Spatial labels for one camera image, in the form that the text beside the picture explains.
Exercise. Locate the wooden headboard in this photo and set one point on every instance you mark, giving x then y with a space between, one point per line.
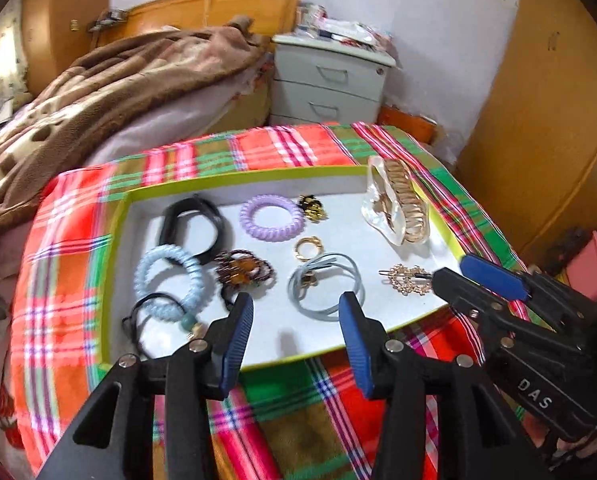
203 10

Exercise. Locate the wooden wardrobe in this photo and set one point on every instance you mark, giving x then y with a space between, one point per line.
63 0

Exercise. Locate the gold rhinestone hair clip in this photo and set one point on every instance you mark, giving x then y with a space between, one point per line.
403 272

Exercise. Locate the patterned curtain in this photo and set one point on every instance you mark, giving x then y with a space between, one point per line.
3 60

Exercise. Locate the brown patterned blanket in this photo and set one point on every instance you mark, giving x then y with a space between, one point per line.
103 85

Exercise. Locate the pearl translucent hair claw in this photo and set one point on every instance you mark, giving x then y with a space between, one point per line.
378 210

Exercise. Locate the pink bag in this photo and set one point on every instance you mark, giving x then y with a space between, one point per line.
590 260

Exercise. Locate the plaid cloth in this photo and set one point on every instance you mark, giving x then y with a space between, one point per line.
68 260

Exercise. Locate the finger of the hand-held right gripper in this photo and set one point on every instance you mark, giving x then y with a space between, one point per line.
495 276
458 290

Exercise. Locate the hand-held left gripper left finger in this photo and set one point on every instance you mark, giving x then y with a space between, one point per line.
238 345

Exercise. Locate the lavender bed sheet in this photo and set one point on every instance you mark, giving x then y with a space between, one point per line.
143 130

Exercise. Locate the beige mattress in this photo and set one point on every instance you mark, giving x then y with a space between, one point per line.
243 107

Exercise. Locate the pile of packets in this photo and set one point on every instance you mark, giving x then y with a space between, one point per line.
343 27

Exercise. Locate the green-rimmed white tray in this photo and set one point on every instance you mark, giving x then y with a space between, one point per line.
348 225

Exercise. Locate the black and gold small clip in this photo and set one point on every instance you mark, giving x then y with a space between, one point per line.
311 207

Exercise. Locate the black hair band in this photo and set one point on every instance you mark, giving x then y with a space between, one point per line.
213 230

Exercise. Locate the amber hair claw clip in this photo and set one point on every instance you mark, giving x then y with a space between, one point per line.
413 210

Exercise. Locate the wooden door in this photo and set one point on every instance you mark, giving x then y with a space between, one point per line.
553 110

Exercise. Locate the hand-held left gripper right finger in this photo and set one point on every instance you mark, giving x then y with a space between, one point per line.
356 345

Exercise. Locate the white nightstand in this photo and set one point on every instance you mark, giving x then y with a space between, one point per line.
323 80

